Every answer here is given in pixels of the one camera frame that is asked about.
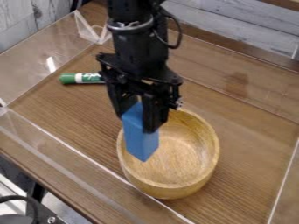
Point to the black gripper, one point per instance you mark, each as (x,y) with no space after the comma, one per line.
(136,73)

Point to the blue rectangular block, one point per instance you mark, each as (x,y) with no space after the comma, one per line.
(140,144)

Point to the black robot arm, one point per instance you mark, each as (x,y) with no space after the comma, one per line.
(136,14)

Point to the brown wooden bowl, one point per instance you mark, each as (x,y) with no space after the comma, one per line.
(182,165)

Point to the green Expo marker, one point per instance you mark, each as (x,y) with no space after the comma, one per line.
(80,78)

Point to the clear acrylic corner bracket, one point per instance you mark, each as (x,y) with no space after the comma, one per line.
(92,32)

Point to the clear acrylic tray wall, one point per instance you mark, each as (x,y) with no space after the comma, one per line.
(79,180)

